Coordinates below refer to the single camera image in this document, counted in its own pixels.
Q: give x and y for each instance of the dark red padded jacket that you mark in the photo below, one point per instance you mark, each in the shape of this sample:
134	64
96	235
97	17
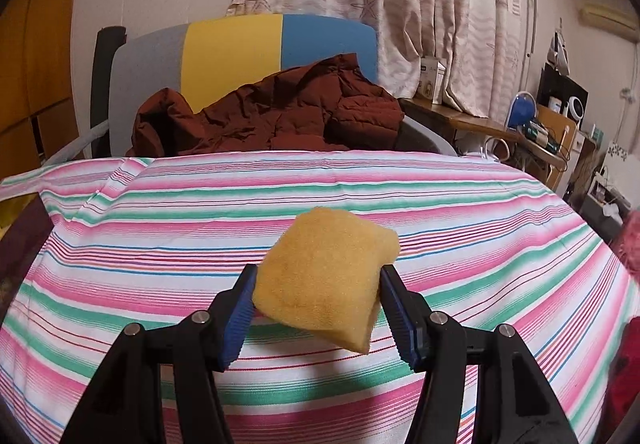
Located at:
300	109

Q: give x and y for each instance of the large yellow sponge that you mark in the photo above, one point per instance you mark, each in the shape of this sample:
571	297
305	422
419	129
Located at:
320	274

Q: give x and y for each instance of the grey yellow blue chair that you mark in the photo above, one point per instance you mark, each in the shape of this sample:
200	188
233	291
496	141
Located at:
150	59

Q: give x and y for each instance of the wooden desk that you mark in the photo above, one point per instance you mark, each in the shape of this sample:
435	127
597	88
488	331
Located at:
475	124

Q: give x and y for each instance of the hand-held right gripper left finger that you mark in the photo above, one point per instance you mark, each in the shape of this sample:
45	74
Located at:
240	319

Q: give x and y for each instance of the black speaker box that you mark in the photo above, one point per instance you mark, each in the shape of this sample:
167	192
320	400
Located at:
557	89

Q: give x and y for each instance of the striped pink green tablecloth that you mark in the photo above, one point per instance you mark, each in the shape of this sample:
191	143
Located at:
150	234

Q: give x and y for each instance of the pink fluffy cloth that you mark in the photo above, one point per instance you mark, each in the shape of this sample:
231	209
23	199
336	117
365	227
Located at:
629	239

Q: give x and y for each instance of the metal hanger pole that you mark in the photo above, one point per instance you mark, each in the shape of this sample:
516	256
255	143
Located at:
531	24

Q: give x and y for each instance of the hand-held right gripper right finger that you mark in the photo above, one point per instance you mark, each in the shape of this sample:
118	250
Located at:
400	319

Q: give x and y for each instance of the person's red clothing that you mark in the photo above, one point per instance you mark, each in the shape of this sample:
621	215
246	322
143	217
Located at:
625	374

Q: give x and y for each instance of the white carton box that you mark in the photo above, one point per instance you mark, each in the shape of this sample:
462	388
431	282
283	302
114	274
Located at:
432	79

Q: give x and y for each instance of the beige air conditioner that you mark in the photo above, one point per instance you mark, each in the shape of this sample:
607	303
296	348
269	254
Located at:
607	19

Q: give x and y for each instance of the steam iron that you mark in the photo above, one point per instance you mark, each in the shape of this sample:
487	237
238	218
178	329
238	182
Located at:
557	54

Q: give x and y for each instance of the orange wooden wardrobe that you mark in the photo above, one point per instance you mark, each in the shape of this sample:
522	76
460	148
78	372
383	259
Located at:
30	49

